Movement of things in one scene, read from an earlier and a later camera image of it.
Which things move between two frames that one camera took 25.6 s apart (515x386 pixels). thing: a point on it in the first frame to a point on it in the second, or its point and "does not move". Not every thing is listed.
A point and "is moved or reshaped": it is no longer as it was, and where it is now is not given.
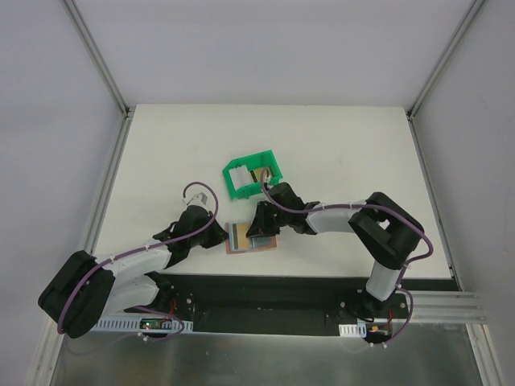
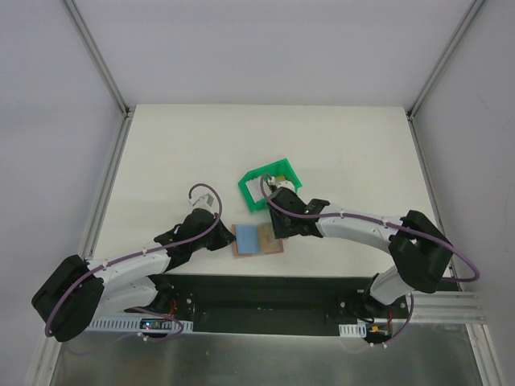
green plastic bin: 264,159 to 282,167
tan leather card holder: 237,242 is moved or reshaped
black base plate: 273,305 does not move
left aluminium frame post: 97,59 does not move
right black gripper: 265,219 to 279,224
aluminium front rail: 441,307 does not move
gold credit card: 243,242 to 266,240
